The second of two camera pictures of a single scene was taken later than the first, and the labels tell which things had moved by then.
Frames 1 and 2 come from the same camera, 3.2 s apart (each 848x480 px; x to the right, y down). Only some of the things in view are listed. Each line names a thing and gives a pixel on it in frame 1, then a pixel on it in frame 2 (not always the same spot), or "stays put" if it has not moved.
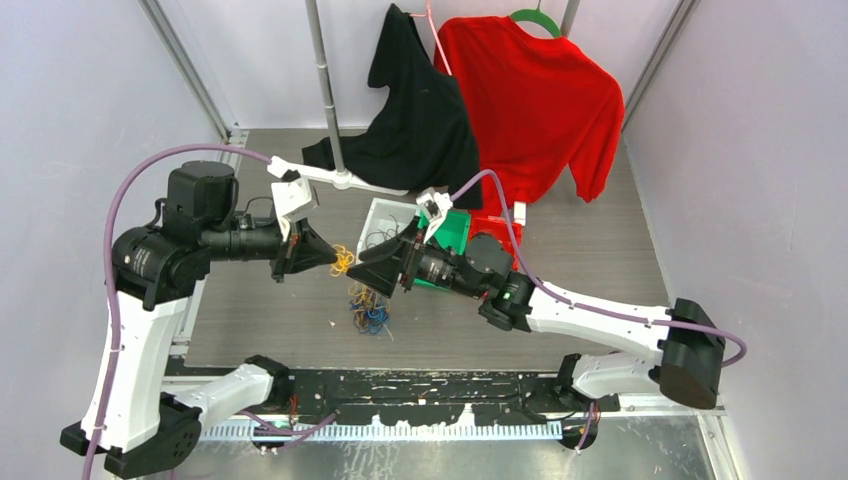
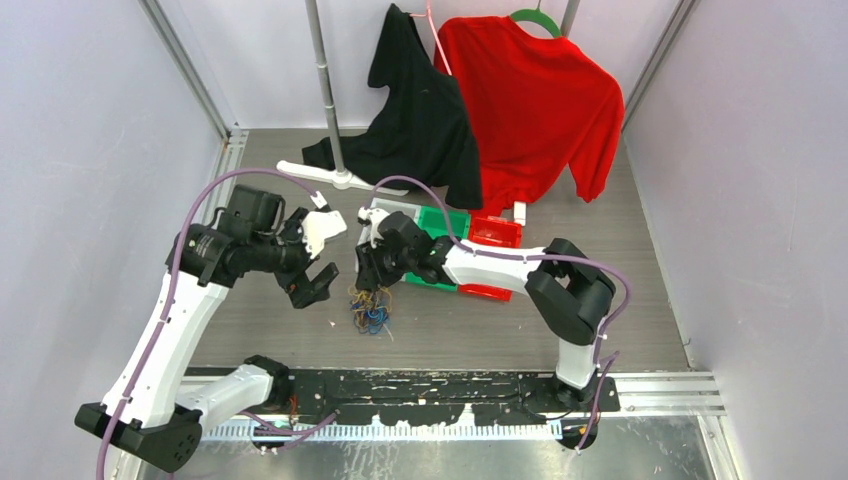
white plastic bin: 386,218 stays put
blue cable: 377,315 stays put
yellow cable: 344,259 → 366,300
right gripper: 382,275 stays put
